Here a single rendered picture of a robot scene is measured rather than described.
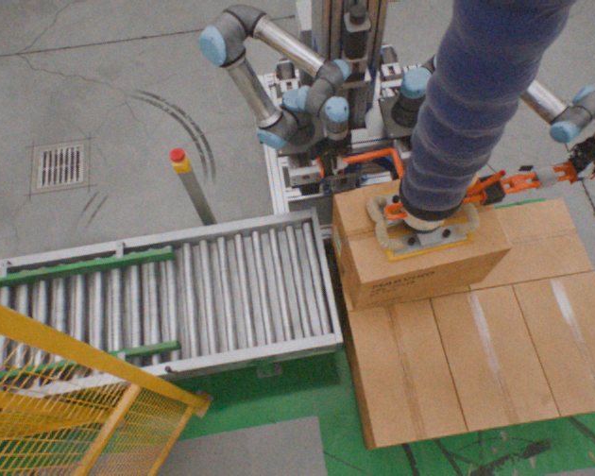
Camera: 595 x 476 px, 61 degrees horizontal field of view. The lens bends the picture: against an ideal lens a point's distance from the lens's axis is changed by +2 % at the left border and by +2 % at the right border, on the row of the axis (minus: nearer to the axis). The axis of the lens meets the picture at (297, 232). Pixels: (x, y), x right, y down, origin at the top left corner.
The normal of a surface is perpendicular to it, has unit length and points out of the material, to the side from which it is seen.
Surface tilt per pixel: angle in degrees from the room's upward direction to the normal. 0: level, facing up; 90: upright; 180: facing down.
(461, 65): 78
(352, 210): 1
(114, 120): 0
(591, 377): 0
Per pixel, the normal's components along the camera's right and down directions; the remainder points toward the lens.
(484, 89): -0.25, 0.84
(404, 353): -0.04, -0.40
